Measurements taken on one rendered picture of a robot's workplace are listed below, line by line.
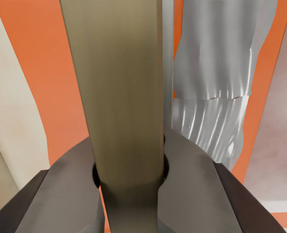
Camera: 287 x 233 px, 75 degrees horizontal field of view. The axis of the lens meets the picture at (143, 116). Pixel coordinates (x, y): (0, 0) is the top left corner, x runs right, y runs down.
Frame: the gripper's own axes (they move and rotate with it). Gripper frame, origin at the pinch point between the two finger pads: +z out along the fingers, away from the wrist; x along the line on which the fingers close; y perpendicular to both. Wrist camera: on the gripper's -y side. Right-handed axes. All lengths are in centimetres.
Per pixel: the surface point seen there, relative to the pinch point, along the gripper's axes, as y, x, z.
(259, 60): -2.9, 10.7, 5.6
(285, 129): 4.1, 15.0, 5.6
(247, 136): 4.7, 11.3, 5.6
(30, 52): -4.5, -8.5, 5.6
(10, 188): 9.9, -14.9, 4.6
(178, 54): -3.8, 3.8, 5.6
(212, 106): 0.8, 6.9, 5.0
